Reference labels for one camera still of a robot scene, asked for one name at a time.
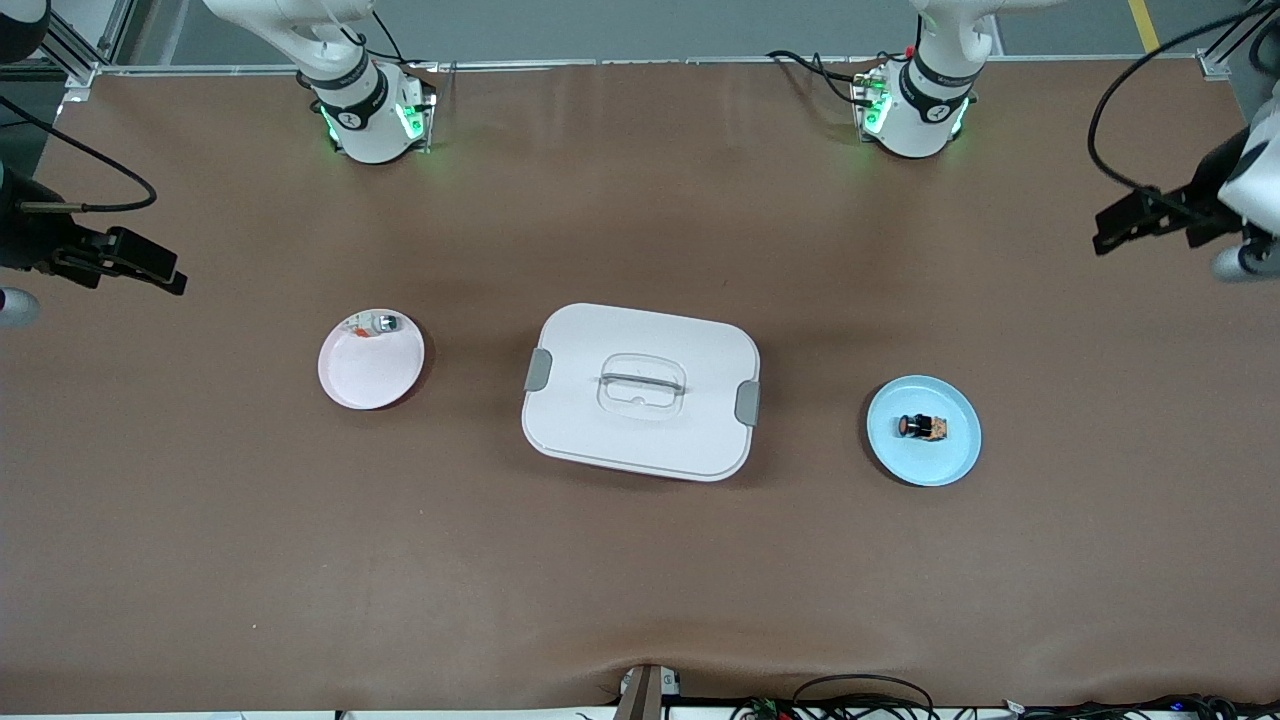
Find pink round plate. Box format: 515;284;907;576
318;308;426;411

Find light blue round plate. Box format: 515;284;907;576
866;375;983;488

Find white lidded storage box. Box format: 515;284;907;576
520;302;763;484

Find aluminium frame profile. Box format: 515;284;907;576
0;0;136;91
1195;0;1280;81

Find black right base cables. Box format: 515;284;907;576
340;0;441;71

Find black base cables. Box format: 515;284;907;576
768;48;906;106
340;0;441;71

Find black left base cables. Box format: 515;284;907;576
768;48;906;106

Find black floor cable bundle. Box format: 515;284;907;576
1000;693;1280;720

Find clear lid handle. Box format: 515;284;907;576
598;353;689;421

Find black looped floor cable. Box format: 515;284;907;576
793;675;936;720

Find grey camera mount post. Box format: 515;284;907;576
613;663;683;720

